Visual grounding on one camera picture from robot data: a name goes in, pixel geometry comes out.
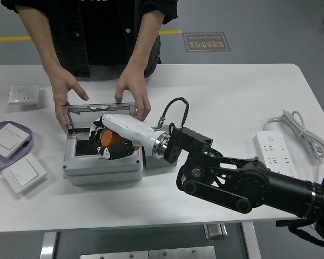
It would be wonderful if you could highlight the orange cylinder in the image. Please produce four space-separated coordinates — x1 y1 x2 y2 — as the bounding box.
100 128 128 147

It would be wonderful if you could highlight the white wall switch panel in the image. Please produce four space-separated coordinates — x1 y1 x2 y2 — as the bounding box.
0 122 31 159
1 153 48 194

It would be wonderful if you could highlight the metal bracket under table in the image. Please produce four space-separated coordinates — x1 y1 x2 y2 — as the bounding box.
204 223 229 241

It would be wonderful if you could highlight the white table leg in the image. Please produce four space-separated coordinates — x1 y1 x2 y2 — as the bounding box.
39 231 59 259
240 222 262 259

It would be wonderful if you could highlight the yellow floor tape line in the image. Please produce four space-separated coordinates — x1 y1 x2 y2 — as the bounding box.
0 29 183 43

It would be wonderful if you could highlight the brown floor sign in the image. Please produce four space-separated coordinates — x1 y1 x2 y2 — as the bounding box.
182 32 231 53

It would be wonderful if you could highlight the white power strip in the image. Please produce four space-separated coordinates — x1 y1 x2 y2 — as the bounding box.
253 131 299 179

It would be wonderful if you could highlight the grey metal base plate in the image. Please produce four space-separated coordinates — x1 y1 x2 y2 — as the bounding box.
80 246 217 259

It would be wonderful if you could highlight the grey electrical box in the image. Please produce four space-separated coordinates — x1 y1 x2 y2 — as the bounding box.
60 101 144 186

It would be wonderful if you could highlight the person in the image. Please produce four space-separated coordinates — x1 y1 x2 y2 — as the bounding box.
0 0 179 79

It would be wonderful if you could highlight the person's right hand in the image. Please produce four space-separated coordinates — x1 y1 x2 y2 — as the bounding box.
51 71 89 134

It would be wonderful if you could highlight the white power strip cable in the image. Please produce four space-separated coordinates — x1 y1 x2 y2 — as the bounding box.
262 109 324 187

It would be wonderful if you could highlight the white wall socket panel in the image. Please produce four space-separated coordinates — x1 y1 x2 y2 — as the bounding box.
8 85 41 105

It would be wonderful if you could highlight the person's left hand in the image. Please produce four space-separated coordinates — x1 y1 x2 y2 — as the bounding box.
114 68 152 126

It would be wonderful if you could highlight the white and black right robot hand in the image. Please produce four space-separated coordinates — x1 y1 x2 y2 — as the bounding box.
88 114 161 160

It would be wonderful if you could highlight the grey cube with round hole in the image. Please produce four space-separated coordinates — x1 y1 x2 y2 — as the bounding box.
141 145 179 171

